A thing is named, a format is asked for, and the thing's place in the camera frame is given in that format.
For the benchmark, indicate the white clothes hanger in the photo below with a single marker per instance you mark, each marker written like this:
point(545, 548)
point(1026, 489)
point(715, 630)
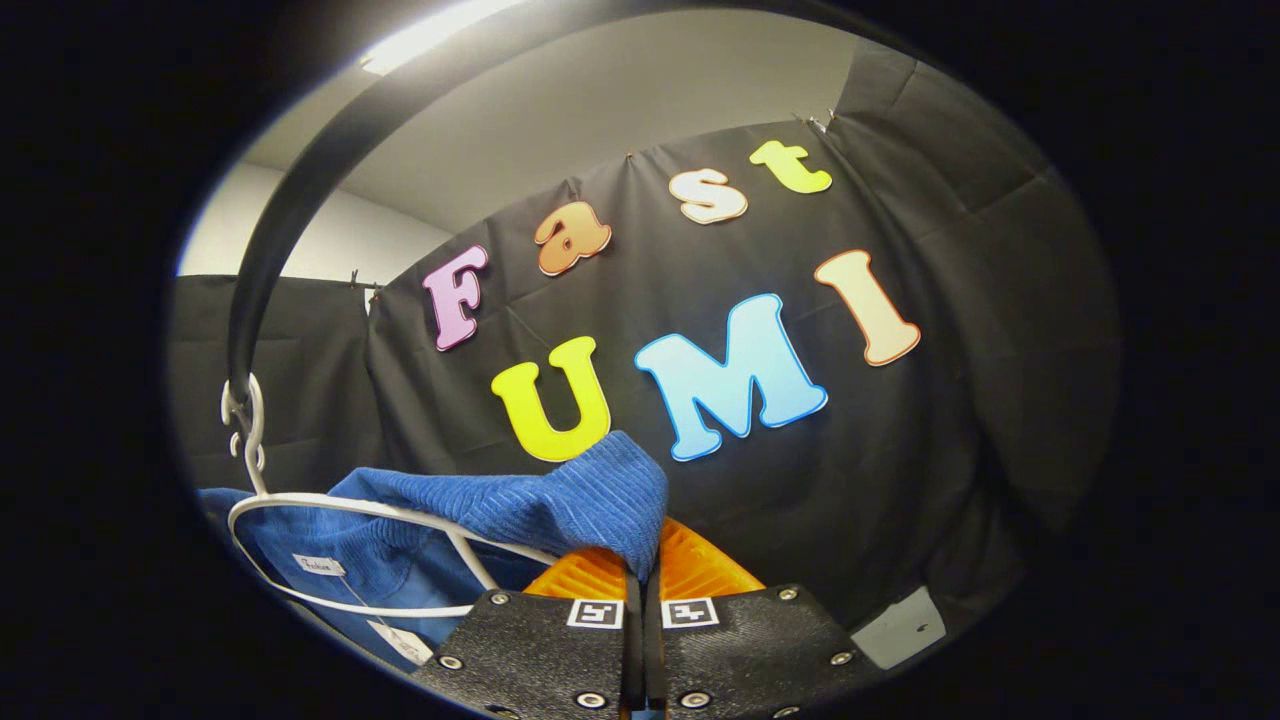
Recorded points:
point(300, 497)

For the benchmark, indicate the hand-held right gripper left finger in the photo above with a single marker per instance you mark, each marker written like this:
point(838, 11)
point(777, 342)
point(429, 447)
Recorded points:
point(540, 650)

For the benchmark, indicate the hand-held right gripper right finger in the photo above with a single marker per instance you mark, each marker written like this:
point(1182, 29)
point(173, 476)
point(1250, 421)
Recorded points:
point(740, 650)

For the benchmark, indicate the black backdrop cloth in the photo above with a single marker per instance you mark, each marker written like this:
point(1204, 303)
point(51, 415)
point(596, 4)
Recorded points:
point(800, 480)

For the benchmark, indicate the black clothes rack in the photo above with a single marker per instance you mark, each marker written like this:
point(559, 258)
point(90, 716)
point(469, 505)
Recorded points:
point(275, 240)

